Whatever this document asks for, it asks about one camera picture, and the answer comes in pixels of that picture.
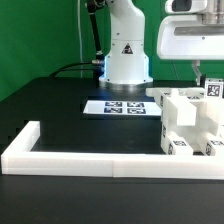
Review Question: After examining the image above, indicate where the white tag sheet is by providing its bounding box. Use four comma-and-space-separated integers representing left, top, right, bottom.
83, 100, 161, 116

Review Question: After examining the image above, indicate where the white U-shaped fence frame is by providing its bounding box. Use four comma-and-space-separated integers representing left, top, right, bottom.
1, 121, 224, 180

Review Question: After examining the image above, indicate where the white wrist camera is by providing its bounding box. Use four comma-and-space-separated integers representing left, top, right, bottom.
165, 0, 207, 14

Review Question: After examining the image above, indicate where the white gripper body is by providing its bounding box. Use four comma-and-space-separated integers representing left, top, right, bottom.
157, 15, 224, 60

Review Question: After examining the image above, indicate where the white thin cable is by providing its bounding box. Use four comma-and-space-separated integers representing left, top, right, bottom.
77, 0, 84, 79

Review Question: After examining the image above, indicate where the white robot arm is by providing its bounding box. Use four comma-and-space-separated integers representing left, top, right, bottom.
86, 0, 224, 89

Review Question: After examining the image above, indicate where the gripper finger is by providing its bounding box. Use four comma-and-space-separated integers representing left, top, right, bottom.
191, 60, 205, 87

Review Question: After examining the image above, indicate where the white chair seat part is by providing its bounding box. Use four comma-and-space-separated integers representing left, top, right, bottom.
161, 118, 224, 156

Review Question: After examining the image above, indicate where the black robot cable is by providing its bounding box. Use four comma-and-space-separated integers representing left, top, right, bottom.
49, 61, 105, 78

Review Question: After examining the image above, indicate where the white chair back part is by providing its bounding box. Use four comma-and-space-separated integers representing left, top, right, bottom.
146, 87, 224, 126

